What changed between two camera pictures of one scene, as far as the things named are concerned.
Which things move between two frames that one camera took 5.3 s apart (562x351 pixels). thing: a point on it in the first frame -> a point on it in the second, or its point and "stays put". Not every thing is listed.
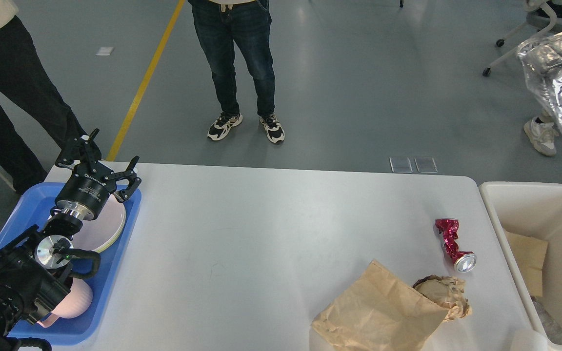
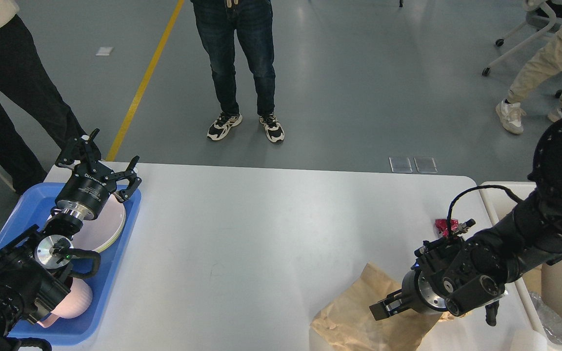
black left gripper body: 87,189 stays put
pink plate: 101,233 stays put
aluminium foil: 559,66 -> 557,328
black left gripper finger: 89,152 stays put
